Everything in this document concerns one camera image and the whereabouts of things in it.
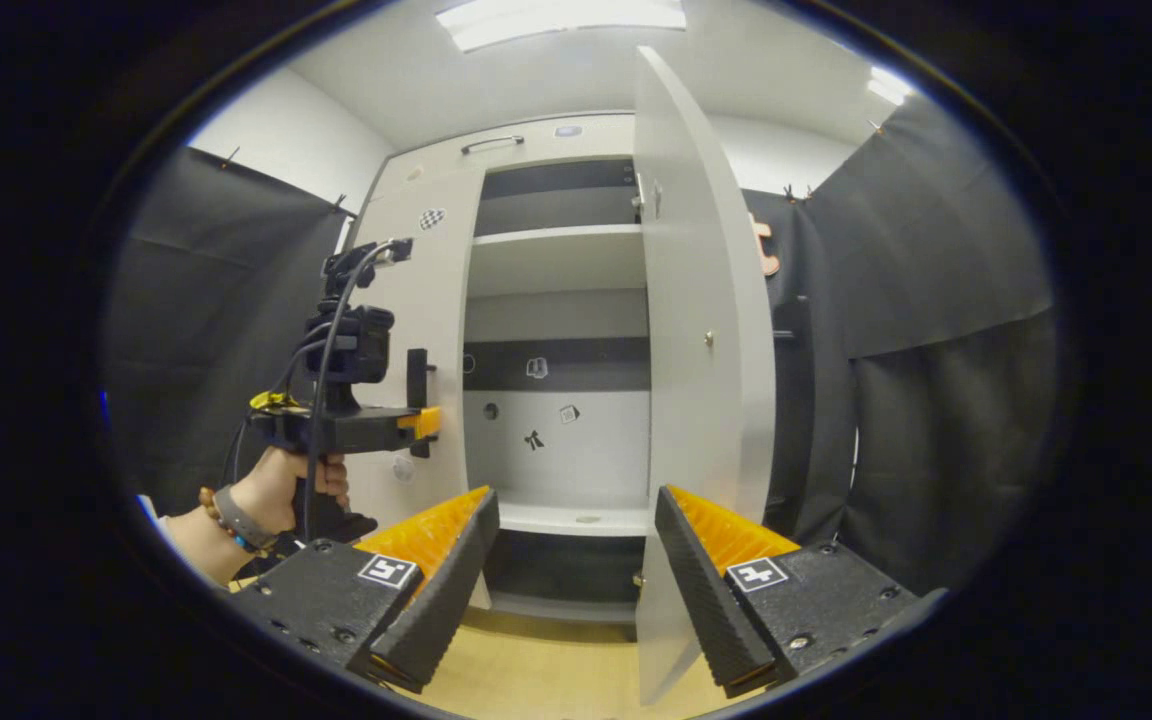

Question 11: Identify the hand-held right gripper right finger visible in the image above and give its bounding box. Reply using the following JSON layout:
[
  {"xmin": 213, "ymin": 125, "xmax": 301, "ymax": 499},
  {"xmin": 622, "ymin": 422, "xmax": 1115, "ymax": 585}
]
[{"xmin": 653, "ymin": 485, "xmax": 949, "ymax": 700}]

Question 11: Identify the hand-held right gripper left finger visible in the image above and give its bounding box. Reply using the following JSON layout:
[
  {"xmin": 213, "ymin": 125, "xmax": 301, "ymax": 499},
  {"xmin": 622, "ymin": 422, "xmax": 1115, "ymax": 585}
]
[{"xmin": 226, "ymin": 485, "xmax": 502, "ymax": 695}]

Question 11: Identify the beige cabinet door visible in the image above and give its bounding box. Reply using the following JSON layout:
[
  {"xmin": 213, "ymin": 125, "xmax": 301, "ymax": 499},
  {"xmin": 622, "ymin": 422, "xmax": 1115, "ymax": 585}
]
[
  {"xmin": 346, "ymin": 165, "xmax": 487, "ymax": 611},
  {"xmin": 632, "ymin": 45, "xmax": 779, "ymax": 707}
]

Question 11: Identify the beige double-door shoe cabinet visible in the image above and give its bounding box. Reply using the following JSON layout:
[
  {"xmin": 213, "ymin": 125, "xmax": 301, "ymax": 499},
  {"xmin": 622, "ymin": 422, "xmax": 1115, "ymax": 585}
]
[{"xmin": 346, "ymin": 112, "xmax": 657, "ymax": 626}]

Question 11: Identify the white cabinet shelf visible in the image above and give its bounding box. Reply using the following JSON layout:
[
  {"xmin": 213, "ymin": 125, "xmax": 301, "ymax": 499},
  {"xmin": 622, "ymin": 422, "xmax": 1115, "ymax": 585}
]
[
  {"xmin": 494, "ymin": 498, "xmax": 659, "ymax": 539},
  {"xmin": 466, "ymin": 224, "xmax": 647, "ymax": 298}
]

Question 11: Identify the beige cabinet top drawer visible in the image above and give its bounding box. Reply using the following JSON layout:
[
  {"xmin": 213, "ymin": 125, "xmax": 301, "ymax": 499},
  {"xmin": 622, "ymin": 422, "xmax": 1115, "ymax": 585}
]
[{"xmin": 376, "ymin": 112, "xmax": 637, "ymax": 191}]

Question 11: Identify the black backdrop cloth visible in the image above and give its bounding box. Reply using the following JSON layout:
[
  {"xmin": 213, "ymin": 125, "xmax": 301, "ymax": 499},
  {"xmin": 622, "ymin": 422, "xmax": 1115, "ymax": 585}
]
[
  {"xmin": 744, "ymin": 95, "xmax": 1062, "ymax": 596},
  {"xmin": 101, "ymin": 145, "xmax": 357, "ymax": 521}
]

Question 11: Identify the grey wristband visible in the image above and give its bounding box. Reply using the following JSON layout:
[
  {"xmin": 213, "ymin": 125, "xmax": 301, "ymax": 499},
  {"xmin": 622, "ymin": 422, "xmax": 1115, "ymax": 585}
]
[{"xmin": 213, "ymin": 484, "xmax": 282, "ymax": 549}]

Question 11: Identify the small ceiling light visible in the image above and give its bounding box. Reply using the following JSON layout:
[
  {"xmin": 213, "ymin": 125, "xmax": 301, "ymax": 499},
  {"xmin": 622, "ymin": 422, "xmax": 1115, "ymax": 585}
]
[{"xmin": 866, "ymin": 65, "xmax": 913, "ymax": 107}]

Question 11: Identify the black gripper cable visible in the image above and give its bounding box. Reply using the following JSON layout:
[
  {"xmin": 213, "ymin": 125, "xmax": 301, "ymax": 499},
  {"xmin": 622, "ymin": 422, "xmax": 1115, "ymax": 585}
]
[{"xmin": 301, "ymin": 238, "xmax": 399, "ymax": 541}]

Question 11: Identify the brown bead bracelet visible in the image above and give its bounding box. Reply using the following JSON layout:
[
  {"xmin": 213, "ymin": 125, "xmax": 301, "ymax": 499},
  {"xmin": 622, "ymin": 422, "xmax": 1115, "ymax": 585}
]
[{"xmin": 198, "ymin": 487, "xmax": 249, "ymax": 553}]

